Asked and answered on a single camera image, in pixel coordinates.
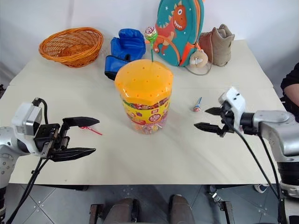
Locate dark metal table bracket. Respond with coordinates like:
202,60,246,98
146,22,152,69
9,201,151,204
90,203,105,224
218,200,235,224

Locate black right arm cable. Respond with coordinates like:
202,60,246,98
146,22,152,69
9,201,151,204
258,135,281,194
224,114,287,224

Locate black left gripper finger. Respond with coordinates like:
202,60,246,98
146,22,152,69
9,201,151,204
47,147,97,162
59,116,100,139

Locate plush keychain toy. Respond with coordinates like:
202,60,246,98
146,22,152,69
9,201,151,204
188,49,208,69

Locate red stick lollipop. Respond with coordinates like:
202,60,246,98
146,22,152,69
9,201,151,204
79,126,103,136

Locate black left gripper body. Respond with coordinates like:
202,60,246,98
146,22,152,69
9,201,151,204
34,123,71,160

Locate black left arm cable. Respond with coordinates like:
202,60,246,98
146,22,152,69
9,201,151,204
32,97,50,126
6,157,51,224

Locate lollipop jar with orange lid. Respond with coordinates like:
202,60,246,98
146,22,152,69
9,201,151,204
114,58,175,135

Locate green stick lollipop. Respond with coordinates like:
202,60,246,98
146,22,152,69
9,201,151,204
143,26,159,63

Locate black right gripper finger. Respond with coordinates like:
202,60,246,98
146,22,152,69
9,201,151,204
204,106,225,116
193,122,226,139

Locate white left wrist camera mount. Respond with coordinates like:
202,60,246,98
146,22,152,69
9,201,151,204
11,101,44,156

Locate teal dinosaur backpack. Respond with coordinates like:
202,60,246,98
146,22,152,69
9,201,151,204
154,0,206,68

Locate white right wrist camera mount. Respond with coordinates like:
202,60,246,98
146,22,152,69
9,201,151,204
218,87,247,131

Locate orange wicker basket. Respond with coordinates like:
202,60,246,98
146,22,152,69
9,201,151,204
38,27,105,68

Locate blue boxing glove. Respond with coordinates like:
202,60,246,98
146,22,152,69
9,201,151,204
104,28,147,81

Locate blue stick lollipop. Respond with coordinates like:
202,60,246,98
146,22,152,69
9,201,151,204
192,97,203,113

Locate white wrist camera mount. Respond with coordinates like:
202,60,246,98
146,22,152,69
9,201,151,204
11,101,44,156
218,87,247,131

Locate dark rounded brown shape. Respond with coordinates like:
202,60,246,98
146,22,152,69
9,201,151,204
109,197,141,224
168,194,196,224

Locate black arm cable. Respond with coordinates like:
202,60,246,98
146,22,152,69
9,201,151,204
6,157,51,224
224,114,287,224
32,97,50,126
258,135,281,194

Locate person in black clothing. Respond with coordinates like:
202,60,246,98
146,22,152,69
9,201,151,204
280,63,299,115

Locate beige suede boot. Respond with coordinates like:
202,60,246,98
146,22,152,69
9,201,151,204
198,23,235,67

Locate bear keychain charm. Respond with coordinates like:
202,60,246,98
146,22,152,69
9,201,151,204
185,32,214,76

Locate white shoe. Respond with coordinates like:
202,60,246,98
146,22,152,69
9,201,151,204
253,183,269,193

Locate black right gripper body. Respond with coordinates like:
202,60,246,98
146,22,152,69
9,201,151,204
220,102,235,134

